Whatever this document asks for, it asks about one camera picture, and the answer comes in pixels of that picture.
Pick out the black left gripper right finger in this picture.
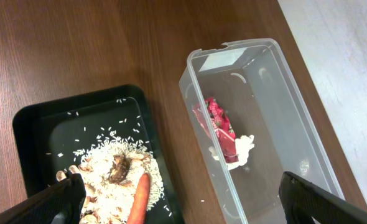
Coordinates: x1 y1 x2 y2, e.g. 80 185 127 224
279 171 367 224

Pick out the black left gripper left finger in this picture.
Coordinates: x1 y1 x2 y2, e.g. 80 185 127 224
0 174 86 224

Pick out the rice and nutshell pile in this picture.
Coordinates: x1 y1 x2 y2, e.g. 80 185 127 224
45 98 174 224

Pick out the brown pine cone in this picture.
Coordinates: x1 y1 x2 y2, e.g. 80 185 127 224
107 154 131 185

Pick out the orange carrot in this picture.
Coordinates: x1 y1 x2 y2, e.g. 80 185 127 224
127 174 151 224

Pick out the white tissue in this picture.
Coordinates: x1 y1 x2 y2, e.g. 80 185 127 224
217 133 254 170

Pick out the red snack wrapper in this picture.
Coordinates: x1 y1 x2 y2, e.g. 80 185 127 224
205 97 239 164

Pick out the rectangular black tray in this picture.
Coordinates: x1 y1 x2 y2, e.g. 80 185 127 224
12 85 184 224

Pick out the clear plastic bin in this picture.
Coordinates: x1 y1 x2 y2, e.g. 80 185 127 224
179 39 343 223

